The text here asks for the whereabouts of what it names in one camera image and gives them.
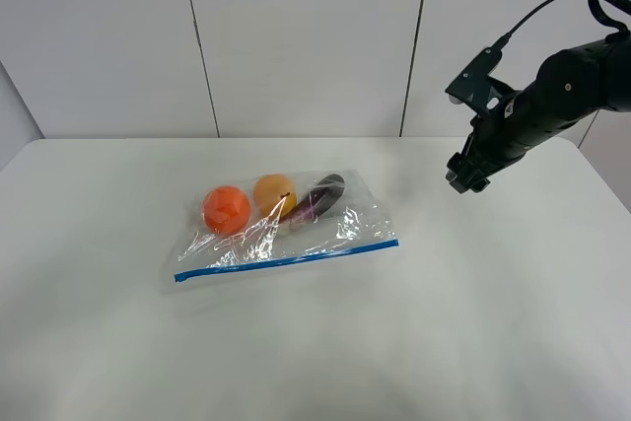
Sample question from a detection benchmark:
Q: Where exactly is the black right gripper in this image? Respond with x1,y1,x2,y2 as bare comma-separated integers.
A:
446,88,577,193

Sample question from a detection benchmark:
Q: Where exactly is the orange toy fruit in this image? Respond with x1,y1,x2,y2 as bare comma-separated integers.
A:
202,185,251,236

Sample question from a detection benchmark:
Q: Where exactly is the purple toy eggplant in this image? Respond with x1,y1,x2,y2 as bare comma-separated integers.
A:
281,174,346,229

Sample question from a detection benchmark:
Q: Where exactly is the yellow toy pear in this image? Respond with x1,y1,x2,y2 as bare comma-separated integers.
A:
253,174,297,218

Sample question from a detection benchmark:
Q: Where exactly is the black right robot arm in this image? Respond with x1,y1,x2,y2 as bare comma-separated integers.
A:
446,33,630,193

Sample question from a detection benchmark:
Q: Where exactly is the clear zip bag blue seal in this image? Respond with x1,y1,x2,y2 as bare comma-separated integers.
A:
167,170,398,285

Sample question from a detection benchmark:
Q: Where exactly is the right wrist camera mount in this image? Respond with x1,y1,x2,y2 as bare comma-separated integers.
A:
445,43,515,119

